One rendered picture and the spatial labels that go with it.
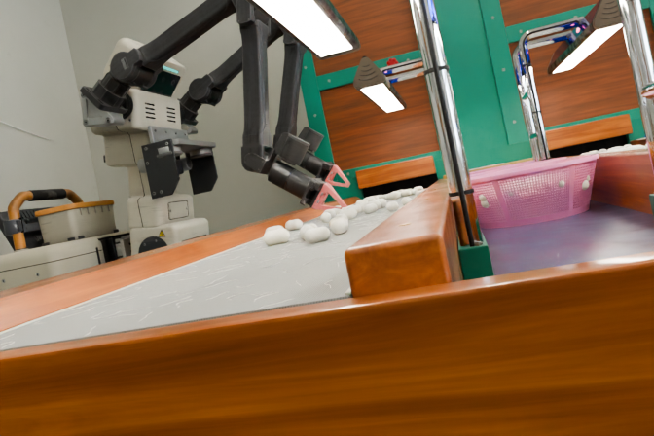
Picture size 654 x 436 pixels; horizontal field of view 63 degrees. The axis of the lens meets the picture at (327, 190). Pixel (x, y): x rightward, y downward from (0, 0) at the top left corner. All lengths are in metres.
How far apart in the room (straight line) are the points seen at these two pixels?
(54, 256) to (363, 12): 1.41
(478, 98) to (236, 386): 1.89
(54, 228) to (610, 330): 1.74
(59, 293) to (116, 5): 3.35
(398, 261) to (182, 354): 0.13
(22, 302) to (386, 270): 0.36
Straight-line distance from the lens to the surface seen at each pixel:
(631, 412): 0.29
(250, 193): 3.28
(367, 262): 0.29
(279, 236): 0.75
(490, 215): 1.00
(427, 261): 0.29
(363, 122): 2.14
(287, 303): 0.31
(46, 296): 0.57
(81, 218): 1.87
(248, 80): 1.35
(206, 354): 0.31
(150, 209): 1.68
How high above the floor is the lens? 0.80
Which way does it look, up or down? level
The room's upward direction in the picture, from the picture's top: 12 degrees counter-clockwise
